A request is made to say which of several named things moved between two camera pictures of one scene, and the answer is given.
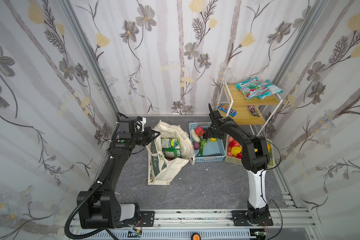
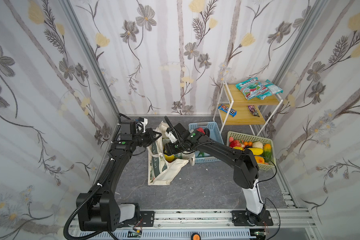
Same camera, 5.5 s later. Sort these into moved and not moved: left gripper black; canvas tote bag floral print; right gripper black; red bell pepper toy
Moved: right gripper black
Not moved: left gripper black; canvas tote bag floral print; red bell pepper toy
